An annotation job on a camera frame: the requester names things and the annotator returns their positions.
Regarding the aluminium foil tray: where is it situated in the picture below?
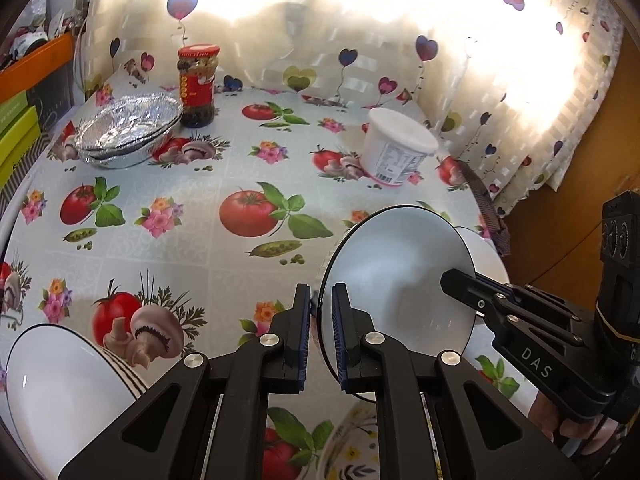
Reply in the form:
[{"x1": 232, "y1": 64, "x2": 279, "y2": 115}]
[
  {"x1": 75, "y1": 92, "x2": 183, "y2": 153},
  {"x1": 79, "y1": 117, "x2": 182, "y2": 168}
]

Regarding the heart print curtain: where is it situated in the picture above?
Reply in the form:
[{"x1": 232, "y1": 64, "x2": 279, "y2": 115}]
[{"x1": 82, "y1": 0, "x2": 621, "y2": 216}]

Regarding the vegetable print tablecloth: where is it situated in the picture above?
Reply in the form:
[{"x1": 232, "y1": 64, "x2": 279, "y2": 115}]
[{"x1": 0, "y1": 72, "x2": 531, "y2": 480}]

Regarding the red label glass jar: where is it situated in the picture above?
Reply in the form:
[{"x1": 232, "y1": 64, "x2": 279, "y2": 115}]
[{"x1": 177, "y1": 45, "x2": 221, "y2": 128}]

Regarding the white plastic tub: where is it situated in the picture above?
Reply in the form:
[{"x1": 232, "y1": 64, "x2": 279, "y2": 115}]
[{"x1": 360, "y1": 107, "x2": 439, "y2": 189}]

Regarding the lime green cardboard box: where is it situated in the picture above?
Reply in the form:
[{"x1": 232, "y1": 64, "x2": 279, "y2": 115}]
[{"x1": 0, "y1": 105, "x2": 43, "y2": 186}]

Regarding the person's right hand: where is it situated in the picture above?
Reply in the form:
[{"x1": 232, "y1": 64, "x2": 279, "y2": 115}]
[{"x1": 527, "y1": 390, "x2": 626, "y2": 456}]

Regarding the brown wooden cabinet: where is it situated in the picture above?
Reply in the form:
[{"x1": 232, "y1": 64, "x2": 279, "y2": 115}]
[{"x1": 500, "y1": 20, "x2": 640, "y2": 321}]

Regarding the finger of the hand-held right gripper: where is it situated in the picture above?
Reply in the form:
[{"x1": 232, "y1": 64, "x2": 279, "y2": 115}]
[
  {"x1": 440, "y1": 269, "x2": 586, "y2": 351},
  {"x1": 475, "y1": 274, "x2": 596, "y2": 341}
]

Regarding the orange plastic box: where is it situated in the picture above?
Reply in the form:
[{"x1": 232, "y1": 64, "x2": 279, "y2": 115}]
[{"x1": 0, "y1": 32, "x2": 76, "y2": 92}]

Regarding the white ribbed bowl black rim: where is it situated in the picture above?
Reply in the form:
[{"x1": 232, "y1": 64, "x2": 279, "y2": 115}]
[{"x1": 452, "y1": 226, "x2": 511, "y2": 323}]

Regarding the white black-rimmed plate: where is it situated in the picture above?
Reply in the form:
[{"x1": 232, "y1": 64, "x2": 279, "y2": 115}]
[{"x1": 320, "y1": 205, "x2": 477, "y2": 404}]

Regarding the brown webbing strap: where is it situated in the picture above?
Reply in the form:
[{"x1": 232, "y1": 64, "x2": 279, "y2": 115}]
[{"x1": 457, "y1": 159, "x2": 512, "y2": 257}]

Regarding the floral patterned bowl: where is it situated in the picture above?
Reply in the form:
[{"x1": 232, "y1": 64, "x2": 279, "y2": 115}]
[{"x1": 317, "y1": 402, "x2": 383, "y2": 480}]

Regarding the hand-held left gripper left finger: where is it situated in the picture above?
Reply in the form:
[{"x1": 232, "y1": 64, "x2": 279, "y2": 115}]
[{"x1": 57, "y1": 282, "x2": 312, "y2": 480}]

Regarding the light green long box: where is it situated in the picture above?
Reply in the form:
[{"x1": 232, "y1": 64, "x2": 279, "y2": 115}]
[{"x1": 0, "y1": 90, "x2": 28, "y2": 121}]

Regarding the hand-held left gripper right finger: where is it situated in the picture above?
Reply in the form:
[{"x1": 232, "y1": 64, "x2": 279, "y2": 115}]
[{"x1": 330, "y1": 282, "x2": 583, "y2": 480}]

